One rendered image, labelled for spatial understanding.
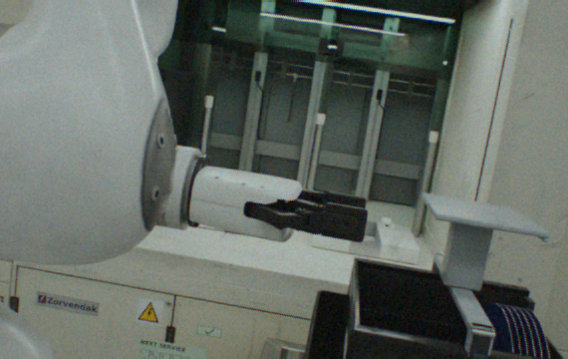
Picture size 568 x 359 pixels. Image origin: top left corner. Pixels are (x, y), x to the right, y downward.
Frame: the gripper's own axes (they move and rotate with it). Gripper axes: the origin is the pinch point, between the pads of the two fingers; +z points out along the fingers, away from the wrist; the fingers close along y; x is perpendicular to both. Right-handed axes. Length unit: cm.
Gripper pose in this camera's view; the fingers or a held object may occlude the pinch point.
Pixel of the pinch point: (348, 216)
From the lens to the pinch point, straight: 61.8
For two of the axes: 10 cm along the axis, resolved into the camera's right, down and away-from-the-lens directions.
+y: -1.1, 1.3, -9.9
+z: 9.8, 1.6, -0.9
